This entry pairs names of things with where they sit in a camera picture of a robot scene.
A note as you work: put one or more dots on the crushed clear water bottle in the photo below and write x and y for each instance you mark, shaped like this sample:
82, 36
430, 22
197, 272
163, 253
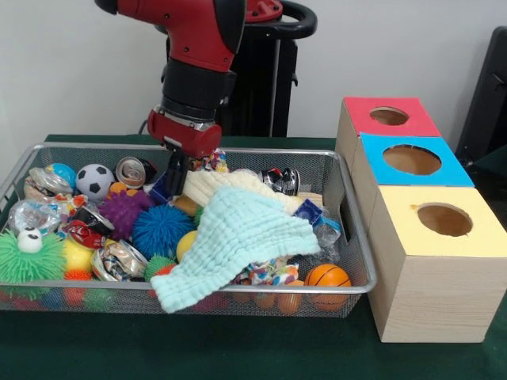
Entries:
328, 237

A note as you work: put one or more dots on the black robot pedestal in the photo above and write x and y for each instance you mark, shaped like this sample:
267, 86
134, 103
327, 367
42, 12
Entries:
269, 79

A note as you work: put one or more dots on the cream yellow cloth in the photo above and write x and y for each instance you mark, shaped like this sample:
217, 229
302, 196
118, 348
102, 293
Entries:
237, 182

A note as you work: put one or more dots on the purple plastic toy block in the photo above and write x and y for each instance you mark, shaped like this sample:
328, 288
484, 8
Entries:
309, 210

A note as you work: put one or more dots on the plain blue spiky ball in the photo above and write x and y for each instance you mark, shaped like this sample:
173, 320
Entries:
162, 231

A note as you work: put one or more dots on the orange toy basketball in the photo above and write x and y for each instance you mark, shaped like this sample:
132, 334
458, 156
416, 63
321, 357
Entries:
328, 276

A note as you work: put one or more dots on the crushed black drink can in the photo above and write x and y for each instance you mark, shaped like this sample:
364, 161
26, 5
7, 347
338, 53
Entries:
283, 181

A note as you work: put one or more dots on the dark green table cloth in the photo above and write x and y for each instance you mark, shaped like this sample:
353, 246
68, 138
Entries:
198, 348
491, 170

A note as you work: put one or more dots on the green spiky ball with eyes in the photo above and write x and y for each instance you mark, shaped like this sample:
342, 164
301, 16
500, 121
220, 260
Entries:
35, 265

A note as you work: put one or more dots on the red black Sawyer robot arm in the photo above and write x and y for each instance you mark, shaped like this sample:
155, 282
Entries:
198, 35

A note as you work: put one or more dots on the wooden box with three holes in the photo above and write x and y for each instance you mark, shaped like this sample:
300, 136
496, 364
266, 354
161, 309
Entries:
435, 301

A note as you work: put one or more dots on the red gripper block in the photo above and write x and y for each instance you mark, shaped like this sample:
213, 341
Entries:
186, 136

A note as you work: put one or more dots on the small toy soccer ball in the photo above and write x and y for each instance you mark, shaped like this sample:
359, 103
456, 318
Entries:
95, 183

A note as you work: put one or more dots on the black upright panel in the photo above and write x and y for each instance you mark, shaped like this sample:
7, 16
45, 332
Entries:
487, 99

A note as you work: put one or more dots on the smooth yellow ball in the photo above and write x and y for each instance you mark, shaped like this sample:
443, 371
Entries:
187, 245

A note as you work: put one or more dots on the crushed silver drink can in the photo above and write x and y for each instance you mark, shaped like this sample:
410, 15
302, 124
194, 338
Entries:
119, 261

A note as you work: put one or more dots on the mint green cloth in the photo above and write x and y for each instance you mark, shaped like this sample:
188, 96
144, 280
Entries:
237, 237

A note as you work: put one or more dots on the shallow metal mesh bin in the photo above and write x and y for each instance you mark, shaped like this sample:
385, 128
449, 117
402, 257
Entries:
336, 178

